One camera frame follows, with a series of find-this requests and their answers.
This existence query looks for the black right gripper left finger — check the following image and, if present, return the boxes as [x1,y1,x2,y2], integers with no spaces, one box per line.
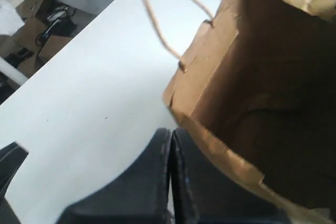
[59,128,172,224]

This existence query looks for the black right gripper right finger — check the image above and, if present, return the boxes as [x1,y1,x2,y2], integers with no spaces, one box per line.
[170,128,290,223]

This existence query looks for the brown paper bag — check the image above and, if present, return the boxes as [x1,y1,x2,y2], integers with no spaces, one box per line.
[143,0,335,223]

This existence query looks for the cardboard boxes on floor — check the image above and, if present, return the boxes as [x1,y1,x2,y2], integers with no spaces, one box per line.
[0,0,79,78]

